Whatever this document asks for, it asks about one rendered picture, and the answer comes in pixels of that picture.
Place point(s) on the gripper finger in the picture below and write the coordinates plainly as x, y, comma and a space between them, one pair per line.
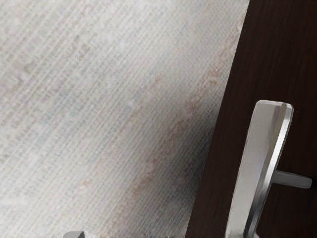
74, 235

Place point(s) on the dark brown wooden drawer cabinet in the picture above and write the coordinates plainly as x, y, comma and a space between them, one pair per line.
272, 62

